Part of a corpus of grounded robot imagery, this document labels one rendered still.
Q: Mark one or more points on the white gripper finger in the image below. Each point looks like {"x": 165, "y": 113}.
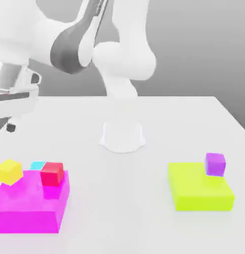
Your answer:
{"x": 11, "y": 127}

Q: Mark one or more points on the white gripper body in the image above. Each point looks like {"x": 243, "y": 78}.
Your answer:
{"x": 17, "y": 106}

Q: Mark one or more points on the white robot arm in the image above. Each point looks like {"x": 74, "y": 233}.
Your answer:
{"x": 124, "y": 59}

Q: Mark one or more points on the small yellow cube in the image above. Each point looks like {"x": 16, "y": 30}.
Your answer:
{"x": 9, "y": 172}

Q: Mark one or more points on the small cyan cube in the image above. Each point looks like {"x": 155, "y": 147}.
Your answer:
{"x": 36, "y": 165}

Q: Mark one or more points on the small red cube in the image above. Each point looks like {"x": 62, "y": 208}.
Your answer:
{"x": 52, "y": 175}

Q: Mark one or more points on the small purple cube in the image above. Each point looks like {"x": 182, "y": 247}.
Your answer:
{"x": 215, "y": 164}

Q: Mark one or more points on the large magenta box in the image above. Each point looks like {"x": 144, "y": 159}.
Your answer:
{"x": 29, "y": 202}

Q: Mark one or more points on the large yellow-green box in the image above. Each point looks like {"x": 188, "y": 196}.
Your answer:
{"x": 197, "y": 190}

